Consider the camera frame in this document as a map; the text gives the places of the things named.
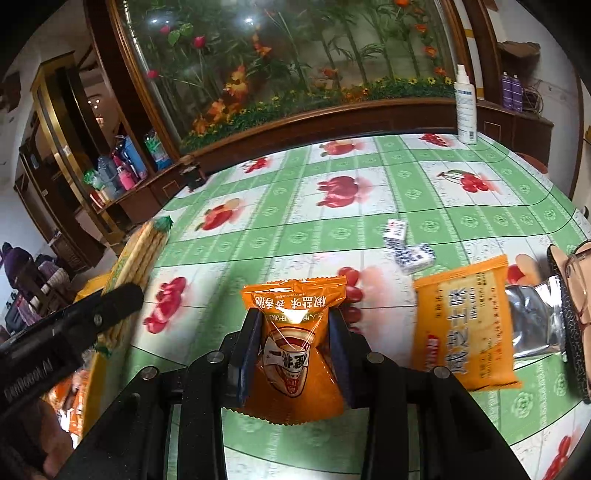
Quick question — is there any orange label cracker pack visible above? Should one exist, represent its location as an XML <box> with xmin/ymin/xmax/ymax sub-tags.
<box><xmin>50</xmin><ymin>377</ymin><xmax>89</xmax><ymax>435</ymax></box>

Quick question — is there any brown wooden sideboard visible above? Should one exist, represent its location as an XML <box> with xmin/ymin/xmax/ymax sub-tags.
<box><xmin>99</xmin><ymin>157</ymin><xmax>204</xmax><ymax>224</ymax></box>

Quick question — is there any wooden chair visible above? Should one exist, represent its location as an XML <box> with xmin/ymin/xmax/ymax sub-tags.
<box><xmin>14</xmin><ymin>263</ymin><xmax>77</xmax><ymax>319</ymax></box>

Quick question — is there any glass flower display cabinet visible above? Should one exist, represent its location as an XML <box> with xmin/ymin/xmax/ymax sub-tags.
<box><xmin>106</xmin><ymin>0</ymin><xmax>467</xmax><ymax>153</ymax></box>

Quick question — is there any person's left hand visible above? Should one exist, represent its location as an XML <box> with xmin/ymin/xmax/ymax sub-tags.
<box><xmin>36</xmin><ymin>399</ymin><xmax>75</xmax><ymax>472</ymax></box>

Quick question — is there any grey-blue jug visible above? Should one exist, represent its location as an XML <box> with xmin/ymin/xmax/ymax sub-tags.
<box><xmin>98</xmin><ymin>154</ymin><xmax>122</xmax><ymax>192</ymax></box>

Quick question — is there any yellow cardboard box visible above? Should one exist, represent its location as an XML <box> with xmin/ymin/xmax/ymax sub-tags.
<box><xmin>74</xmin><ymin>272</ymin><xmax>116</xmax><ymax>439</ymax></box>

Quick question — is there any gold framed pillar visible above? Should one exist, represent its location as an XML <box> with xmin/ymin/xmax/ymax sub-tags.
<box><xmin>30</xmin><ymin>53</ymin><xmax>121</xmax><ymax>241</ymax></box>

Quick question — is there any black-white dotted small packet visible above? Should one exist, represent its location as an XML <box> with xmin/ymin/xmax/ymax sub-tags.
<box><xmin>396</xmin><ymin>244</ymin><xmax>435</xmax><ymax>276</ymax></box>

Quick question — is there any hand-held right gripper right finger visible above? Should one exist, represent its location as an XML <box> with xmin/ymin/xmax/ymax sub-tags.
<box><xmin>327</xmin><ymin>308</ymin><xmax>531</xmax><ymax>480</ymax></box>

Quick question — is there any green label cracker pack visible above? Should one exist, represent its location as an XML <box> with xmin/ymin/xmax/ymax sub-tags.
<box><xmin>105</xmin><ymin>216</ymin><xmax>172</xmax><ymax>354</ymax></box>

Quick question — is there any blue thermos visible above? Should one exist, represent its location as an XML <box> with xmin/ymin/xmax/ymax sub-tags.
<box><xmin>124</xmin><ymin>137</ymin><xmax>148</xmax><ymax>180</ymax></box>

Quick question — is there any small white packet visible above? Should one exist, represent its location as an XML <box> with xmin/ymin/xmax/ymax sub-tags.
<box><xmin>382</xmin><ymin>218</ymin><xmax>408</xmax><ymax>244</ymax></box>

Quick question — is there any orange pouch snack packet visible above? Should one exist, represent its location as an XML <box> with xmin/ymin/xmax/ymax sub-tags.
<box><xmin>241</xmin><ymin>275</ymin><xmax>348</xmax><ymax>426</ymax></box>

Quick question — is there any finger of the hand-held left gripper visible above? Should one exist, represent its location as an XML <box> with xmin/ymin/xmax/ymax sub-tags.
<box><xmin>64</xmin><ymin>283</ymin><xmax>146</xmax><ymax>346</ymax></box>

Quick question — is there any silver foil snack packet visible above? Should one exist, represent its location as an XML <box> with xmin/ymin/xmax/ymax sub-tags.
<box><xmin>505</xmin><ymin>277</ymin><xmax>568</xmax><ymax>361</ymax></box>

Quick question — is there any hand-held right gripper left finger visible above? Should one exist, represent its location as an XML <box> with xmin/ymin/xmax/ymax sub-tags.
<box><xmin>54</xmin><ymin>307</ymin><xmax>263</xmax><ymax>480</ymax></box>

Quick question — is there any blue-green plastic bag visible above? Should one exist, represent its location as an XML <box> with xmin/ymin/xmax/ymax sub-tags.
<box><xmin>144</xmin><ymin>131</ymin><xmax>172</xmax><ymax>171</ymax></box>

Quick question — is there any wooden wall shelf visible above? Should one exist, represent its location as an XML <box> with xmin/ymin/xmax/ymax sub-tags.
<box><xmin>500</xmin><ymin>41</ymin><xmax>542</xmax><ymax>60</ymax></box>

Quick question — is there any white spray bottle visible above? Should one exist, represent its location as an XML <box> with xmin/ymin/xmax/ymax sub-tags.
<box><xmin>454</xmin><ymin>65</ymin><xmax>479</xmax><ymax>146</ymax></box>

